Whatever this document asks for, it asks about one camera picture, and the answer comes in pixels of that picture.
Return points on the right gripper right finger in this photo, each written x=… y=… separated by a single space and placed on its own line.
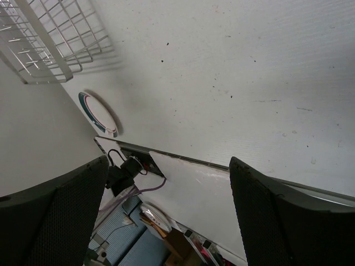
x=280 y=225

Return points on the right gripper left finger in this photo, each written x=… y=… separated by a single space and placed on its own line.
x=52 y=223

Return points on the green rimmed white plate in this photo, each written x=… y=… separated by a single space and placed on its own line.
x=98 y=114

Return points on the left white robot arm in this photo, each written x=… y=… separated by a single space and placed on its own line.
x=122 y=177

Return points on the clear plate below table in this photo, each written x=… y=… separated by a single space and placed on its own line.
x=156 y=216

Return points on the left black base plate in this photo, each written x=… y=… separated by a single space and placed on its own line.
x=149 y=166

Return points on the chrome wire dish rack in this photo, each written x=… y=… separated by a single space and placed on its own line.
x=48 y=42

